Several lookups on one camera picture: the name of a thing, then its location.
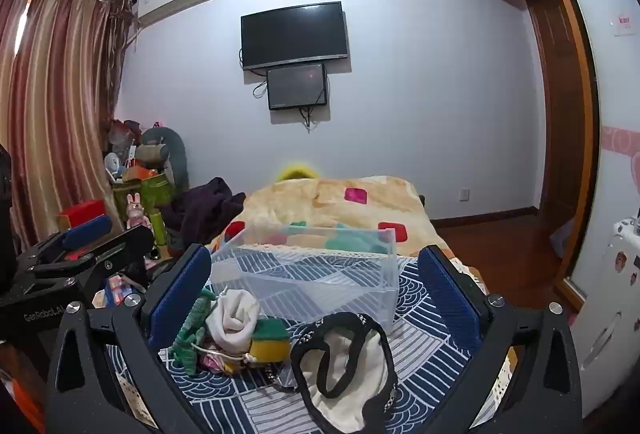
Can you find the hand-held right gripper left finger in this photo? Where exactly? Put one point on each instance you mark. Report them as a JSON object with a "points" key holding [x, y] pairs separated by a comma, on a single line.
{"points": [[179, 295]]}

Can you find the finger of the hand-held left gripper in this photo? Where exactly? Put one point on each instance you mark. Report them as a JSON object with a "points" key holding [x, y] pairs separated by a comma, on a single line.
{"points": [[127, 241], [87, 230]]}

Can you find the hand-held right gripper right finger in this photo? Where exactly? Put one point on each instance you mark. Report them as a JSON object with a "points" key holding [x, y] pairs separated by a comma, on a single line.
{"points": [[451, 299]]}

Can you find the green knitted sock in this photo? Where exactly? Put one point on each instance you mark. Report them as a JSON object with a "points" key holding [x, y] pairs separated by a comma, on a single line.
{"points": [[192, 336]]}

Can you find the yellow and green sponge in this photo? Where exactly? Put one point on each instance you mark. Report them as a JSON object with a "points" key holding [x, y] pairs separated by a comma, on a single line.
{"points": [[267, 341]]}

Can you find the clear plastic storage box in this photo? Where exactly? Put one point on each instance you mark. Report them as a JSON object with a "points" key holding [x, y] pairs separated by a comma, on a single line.
{"points": [[310, 274]]}

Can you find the white pouch with black trim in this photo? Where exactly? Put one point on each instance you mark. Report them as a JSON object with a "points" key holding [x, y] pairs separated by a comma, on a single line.
{"points": [[345, 389]]}

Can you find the red box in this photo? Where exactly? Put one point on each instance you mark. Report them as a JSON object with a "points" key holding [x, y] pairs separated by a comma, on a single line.
{"points": [[80, 214]]}

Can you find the pink rabbit toy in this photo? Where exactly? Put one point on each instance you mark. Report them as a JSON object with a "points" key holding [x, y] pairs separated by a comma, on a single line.
{"points": [[136, 214]]}

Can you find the green bottle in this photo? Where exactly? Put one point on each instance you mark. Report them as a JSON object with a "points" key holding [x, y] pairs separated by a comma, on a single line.
{"points": [[159, 229]]}

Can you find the pink striped packet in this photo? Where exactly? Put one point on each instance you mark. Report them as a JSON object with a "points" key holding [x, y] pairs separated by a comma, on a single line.
{"points": [[117, 291]]}

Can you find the dark purple cloth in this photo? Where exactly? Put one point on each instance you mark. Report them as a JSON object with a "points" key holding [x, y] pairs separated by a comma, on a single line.
{"points": [[205, 209]]}

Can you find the grey tube pillow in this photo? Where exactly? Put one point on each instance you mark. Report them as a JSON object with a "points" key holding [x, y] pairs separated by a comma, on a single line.
{"points": [[175, 154]]}

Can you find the red striped curtain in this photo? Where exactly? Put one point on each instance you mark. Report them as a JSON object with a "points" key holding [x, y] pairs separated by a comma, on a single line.
{"points": [[55, 104]]}

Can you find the orange blanket with coloured squares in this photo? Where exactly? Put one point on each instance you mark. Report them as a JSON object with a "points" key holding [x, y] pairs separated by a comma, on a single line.
{"points": [[320, 201]]}

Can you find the yellow plush toy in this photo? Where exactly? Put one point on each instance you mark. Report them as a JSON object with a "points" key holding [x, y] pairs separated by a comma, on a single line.
{"points": [[296, 172]]}

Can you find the white wall socket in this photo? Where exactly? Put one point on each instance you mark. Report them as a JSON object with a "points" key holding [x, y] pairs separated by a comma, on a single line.
{"points": [[465, 194]]}

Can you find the wooden door frame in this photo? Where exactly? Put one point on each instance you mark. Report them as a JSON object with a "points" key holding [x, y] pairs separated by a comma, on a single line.
{"points": [[565, 114]]}

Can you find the pink wall sticker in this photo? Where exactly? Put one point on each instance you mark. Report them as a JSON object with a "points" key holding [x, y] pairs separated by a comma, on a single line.
{"points": [[622, 149]]}

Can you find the small black wall monitor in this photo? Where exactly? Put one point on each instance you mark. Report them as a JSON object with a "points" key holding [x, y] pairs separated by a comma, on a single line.
{"points": [[296, 86]]}

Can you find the black wall television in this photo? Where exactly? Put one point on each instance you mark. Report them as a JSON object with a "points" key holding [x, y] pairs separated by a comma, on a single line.
{"points": [[294, 34]]}

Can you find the white wall label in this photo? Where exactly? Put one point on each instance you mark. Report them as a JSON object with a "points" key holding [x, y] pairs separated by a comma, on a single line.
{"points": [[627, 24]]}

